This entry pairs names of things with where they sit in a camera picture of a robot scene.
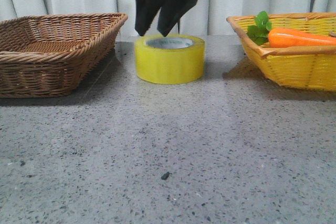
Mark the yellow tape roll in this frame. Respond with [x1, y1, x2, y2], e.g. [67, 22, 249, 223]
[134, 35, 205, 84]

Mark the orange toy carrot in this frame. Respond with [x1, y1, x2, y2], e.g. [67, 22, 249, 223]
[247, 11, 335, 48]

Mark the brown wicker basket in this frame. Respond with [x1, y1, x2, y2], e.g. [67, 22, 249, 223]
[1, 13, 128, 98]

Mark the small black debris piece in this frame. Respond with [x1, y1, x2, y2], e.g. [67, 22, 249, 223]
[161, 172, 171, 180]

